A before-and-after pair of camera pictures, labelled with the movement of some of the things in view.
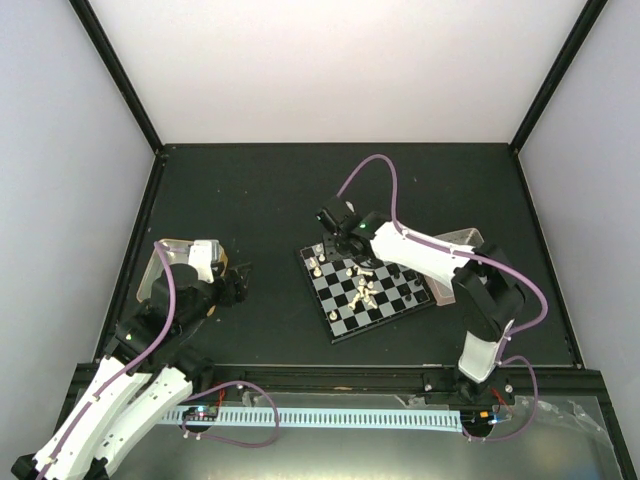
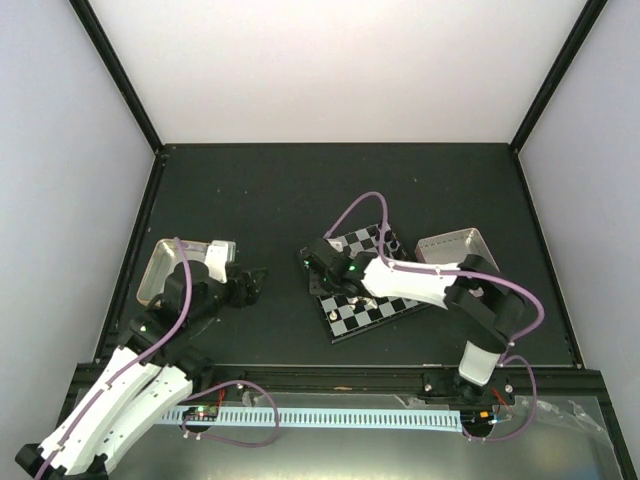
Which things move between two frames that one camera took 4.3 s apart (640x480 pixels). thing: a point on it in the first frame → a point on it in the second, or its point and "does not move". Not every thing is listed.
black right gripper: [329, 246] → [314, 284]
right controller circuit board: [477, 420] does not move
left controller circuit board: [200, 413] does not move
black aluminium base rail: [384, 382] does not move
